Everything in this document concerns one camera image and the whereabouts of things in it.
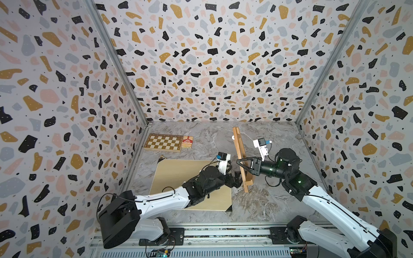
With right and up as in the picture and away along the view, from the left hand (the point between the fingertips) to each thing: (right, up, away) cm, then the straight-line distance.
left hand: (242, 170), depth 72 cm
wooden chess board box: (-47, +11, +34) cm, 59 cm away
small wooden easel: (0, +7, +4) cm, 8 cm away
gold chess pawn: (-46, +3, +28) cm, 54 cm away
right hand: (-3, +4, -7) cm, 8 cm away
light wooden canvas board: (-39, -8, +25) cm, 47 cm away
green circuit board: (-35, -36, -2) cm, 51 cm away
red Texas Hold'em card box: (-31, +12, +36) cm, 49 cm away
